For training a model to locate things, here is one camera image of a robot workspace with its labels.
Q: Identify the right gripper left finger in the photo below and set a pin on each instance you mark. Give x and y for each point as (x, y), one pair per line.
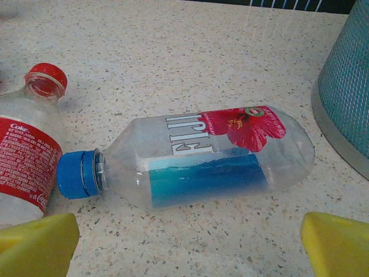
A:
(37, 248)

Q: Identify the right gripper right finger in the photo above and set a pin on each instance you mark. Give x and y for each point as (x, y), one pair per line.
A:
(337, 248)

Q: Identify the small Coke bottle red cap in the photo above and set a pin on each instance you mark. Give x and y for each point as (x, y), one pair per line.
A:
(26, 150)

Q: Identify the Fiji water bottle blue cap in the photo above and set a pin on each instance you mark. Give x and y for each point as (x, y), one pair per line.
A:
(201, 173)

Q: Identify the clear plastic trash bin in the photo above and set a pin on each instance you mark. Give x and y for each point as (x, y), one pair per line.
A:
(348, 86)

